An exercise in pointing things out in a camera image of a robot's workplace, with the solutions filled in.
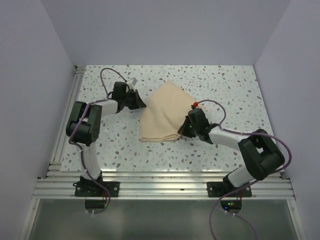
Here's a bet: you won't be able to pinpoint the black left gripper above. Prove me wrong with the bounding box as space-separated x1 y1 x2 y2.
122 89 146 110

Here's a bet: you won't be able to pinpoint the beige cloth mat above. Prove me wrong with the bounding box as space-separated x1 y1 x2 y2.
139 80 196 142

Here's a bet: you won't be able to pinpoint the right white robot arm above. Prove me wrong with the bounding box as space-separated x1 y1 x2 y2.
178 108 285 197

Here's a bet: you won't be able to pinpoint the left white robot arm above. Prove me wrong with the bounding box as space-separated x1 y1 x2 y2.
66 78 146 197

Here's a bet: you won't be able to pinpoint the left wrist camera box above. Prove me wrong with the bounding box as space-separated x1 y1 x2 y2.
126 77 138 89

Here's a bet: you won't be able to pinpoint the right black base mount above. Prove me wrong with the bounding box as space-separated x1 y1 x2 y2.
206 177 252 198

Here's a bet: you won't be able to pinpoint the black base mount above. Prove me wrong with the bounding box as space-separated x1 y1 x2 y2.
206 177 252 198
72 176 120 198

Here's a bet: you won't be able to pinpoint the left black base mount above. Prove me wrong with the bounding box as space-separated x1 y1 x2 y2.
72 176 120 198

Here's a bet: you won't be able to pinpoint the aluminium frame rails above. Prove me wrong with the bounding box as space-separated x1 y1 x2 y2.
29 65 296 201

